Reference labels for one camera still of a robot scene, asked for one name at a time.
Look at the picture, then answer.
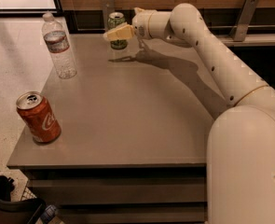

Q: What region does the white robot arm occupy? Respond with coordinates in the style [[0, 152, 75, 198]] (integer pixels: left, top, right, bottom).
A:
[[104, 4, 275, 224]]

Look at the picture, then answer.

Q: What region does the left metal wall bracket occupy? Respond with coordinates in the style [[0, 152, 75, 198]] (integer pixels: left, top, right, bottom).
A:
[[101, 0, 115, 31]]

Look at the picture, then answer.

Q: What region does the green soda can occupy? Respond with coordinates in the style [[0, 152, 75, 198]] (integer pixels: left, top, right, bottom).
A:
[[107, 12, 128, 49]]

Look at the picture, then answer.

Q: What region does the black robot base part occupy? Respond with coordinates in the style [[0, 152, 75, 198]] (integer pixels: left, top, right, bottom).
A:
[[0, 175, 46, 224]]

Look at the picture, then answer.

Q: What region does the upper grey drawer front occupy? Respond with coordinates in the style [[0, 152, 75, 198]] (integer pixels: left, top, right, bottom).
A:
[[29, 178, 206, 205]]

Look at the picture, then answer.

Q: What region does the grey drawer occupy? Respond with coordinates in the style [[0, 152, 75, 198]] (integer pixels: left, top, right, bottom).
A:
[[58, 206, 206, 224], [29, 178, 206, 205]]

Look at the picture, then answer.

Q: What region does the lower grey drawer front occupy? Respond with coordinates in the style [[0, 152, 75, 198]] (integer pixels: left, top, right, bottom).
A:
[[58, 206, 206, 224]]

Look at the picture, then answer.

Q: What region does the clear plastic water bottle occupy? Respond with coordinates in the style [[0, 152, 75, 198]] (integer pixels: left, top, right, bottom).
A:
[[42, 12, 76, 79]]

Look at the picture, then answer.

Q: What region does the right metal wall bracket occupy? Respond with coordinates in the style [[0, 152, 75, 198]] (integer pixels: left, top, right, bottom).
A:
[[229, 0, 259, 42]]

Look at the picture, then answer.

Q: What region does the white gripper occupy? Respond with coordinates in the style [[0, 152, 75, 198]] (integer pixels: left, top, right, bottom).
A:
[[103, 7, 157, 41]]

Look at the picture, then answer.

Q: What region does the metal wall bracket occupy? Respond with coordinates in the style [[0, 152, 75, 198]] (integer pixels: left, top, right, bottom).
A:
[[101, 0, 115, 31], [229, 0, 259, 42]]

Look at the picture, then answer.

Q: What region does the red coke can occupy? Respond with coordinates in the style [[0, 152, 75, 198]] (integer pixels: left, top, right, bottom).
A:
[[16, 91, 62, 143]]

